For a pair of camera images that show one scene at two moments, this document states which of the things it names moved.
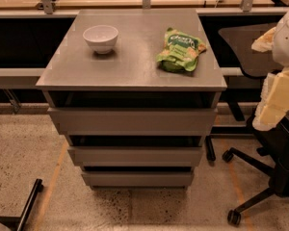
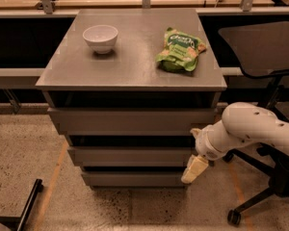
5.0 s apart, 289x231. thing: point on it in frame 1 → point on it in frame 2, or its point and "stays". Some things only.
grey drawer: (136, 156) stays
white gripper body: (287, 42) → (204, 146)
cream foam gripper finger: (265, 41) → (196, 132)
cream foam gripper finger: (279, 93) → (196, 167)
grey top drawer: (134, 120) stays
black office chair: (279, 143) stays
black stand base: (18, 223) stays
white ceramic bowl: (102, 38) stays
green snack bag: (181, 51) stays
